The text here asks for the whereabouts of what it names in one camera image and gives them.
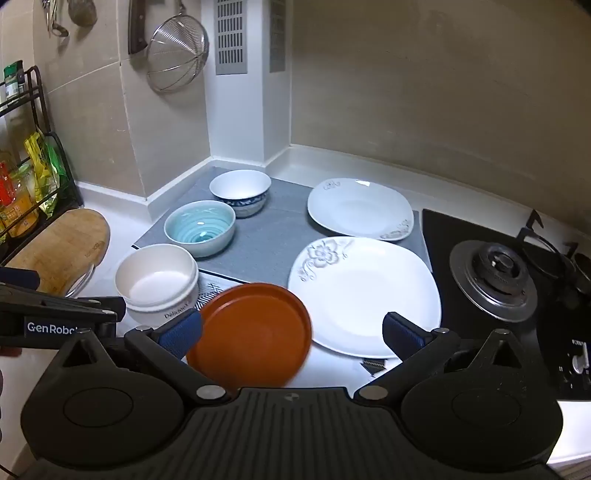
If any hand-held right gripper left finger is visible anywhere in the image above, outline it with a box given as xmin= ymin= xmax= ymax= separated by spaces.
xmin=46 ymin=309 xmax=232 ymax=403

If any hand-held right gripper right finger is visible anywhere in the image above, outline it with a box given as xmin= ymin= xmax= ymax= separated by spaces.
xmin=353 ymin=311 xmax=539 ymax=403

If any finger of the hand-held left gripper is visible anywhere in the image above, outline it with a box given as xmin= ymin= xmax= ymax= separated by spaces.
xmin=0 ymin=267 xmax=42 ymax=296
xmin=0 ymin=284 xmax=127 ymax=324

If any large white floral plate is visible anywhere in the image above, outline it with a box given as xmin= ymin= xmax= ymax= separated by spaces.
xmin=287 ymin=236 xmax=443 ymax=360

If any white bowl with black print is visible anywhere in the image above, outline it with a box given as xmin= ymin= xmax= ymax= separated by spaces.
xmin=115 ymin=244 xmax=200 ymax=329

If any orange plate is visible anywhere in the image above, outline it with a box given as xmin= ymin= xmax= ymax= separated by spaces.
xmin=186 ymin=283 xmax=314 ymax=388

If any teal bowl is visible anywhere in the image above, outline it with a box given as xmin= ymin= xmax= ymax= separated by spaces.
xmin=164 ymin=200 xmax=237 ymax=258

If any small white floral plate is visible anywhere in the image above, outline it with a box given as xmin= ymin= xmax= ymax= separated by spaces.
xmin=307 ymin=178 xmax=415 ymax=241

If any white bowl with blue pattern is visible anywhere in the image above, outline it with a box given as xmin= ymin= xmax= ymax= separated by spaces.
xmin=209 ymin=169 xmax=272 ymax=219

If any wooden cutting board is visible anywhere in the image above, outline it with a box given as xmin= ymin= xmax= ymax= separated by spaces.
xmin=4 ymin=209 xmax=110 ymax=296

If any white printed table sheet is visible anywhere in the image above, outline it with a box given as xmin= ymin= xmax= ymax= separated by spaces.
xmin=196 ymin=270 xmax=389 ymax=379

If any orange seasoning jar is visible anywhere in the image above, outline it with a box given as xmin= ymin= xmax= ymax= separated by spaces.
xmin=2 ymin=173 xmax=41 ymax=232

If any black glass gas hob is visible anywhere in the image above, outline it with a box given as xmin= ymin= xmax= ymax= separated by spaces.
xmin=421 ymin=209 xmax=591 ymax=402

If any large gas burner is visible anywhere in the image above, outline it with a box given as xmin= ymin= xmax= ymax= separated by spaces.
xmin=449 ymin=240 xmax=539 ymax=324

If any green packet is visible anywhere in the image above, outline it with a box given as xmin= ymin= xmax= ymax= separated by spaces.
xmin=42 ymin=147 xmax=68 ymax=219

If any grey mat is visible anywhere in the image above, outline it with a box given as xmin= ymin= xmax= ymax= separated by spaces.
xmin=132 ymin=166 xmax=432 ymax=296

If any yellow packet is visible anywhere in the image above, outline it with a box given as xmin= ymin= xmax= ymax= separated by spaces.
xmin=23 ymin=131 xmax=51 ymax=188

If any black pan support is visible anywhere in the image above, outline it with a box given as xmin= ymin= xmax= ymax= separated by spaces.
xmin=516 ymin=210 xmax=591 ymax=296

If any green-lidded bottle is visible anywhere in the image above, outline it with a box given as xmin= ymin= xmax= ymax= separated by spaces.
xmin=4 ymin=61 xmax=27 ymax=100

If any metal ladle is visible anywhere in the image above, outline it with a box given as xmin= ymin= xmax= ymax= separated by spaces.
xmin=42 ymin=0 xmax=70 ymax=38

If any metal mesh strainer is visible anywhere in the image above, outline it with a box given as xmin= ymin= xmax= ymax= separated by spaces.
xmin=147 ymin=0 xmax=209 ymax=94

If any dark hanging utensil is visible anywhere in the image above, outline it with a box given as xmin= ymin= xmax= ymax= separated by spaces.
xmin=69 ymin=0 xmax=98 ymax=26

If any wide grey vent grille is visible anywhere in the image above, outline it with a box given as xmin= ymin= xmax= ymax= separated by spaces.
xmin=215 ymin=0 xmax=247 ymax=76

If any narrow grey vent grille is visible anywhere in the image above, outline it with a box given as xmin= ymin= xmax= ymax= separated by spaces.
xmin=269 ymin=0 xmax=287 ymax=73

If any black wire spice rack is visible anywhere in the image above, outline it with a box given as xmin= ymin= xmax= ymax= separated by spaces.
xmin=0 ymin=66 xmax=84 ymax=268

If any cleaver with wooden handle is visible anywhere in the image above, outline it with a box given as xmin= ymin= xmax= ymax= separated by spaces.
xmin=128 ymin=0 xmax=149 ymax=55

